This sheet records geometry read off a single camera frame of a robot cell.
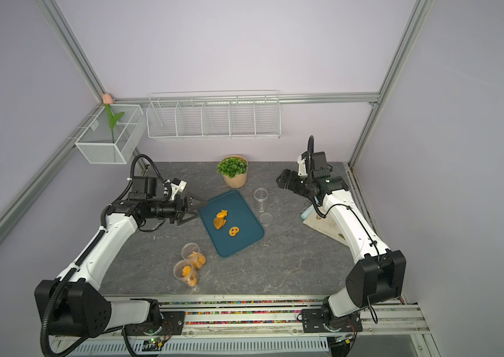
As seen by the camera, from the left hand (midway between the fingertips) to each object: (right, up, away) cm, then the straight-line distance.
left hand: (202, 210), depth 74 cm
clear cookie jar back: (-7, -18, +12) cm, 22 cm away
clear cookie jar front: (-8, -22, +5) cm, 24 cm away
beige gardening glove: (+50, -9, +23) cm, 55 cm away
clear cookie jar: (+20, +4, +22) cm, 30 cm away
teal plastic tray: (+6, -9, +25) cm, 27 cm away
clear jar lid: (+22, -7, +25) cm, 34 cm away
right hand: (+29, +10, +7) cm, 31 cm away
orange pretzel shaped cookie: (+8, -11, +22) cm, 26 cm away
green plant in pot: (+8, +15, +25) cm, 30 cm away
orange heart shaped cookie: (+1, -8, +22) cm, 24 cm away
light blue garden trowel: (+41, -4, +27) cm, 49 cm away
